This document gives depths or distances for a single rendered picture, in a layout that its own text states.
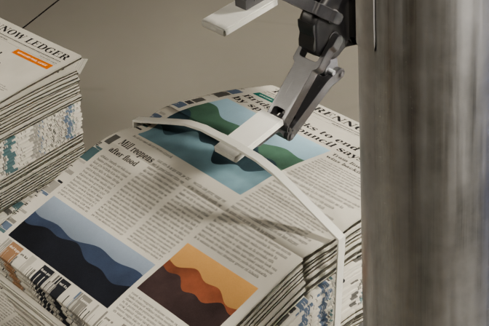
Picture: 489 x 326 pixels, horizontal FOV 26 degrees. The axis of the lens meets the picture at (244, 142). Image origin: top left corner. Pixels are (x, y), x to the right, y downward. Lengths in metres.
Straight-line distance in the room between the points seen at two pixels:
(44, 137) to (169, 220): 0.53
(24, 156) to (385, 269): 0.87
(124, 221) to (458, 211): 0.44
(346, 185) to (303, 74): 0.12
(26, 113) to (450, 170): 0.90
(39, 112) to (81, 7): 2.47
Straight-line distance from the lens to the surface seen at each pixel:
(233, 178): 1.06
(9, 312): 1.47
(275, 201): 1.03
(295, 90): 1.07
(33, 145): 1.51
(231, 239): 0.99
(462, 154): 0.67
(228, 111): 1.18
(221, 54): 3.61
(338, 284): 1.02
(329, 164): 1.09
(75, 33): 3.79
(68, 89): 1.51
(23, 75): 1.49
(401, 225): 0.69
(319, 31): 1.06
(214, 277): 0.96
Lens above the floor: 1.83
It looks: 35 degrees down
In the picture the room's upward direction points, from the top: straight up
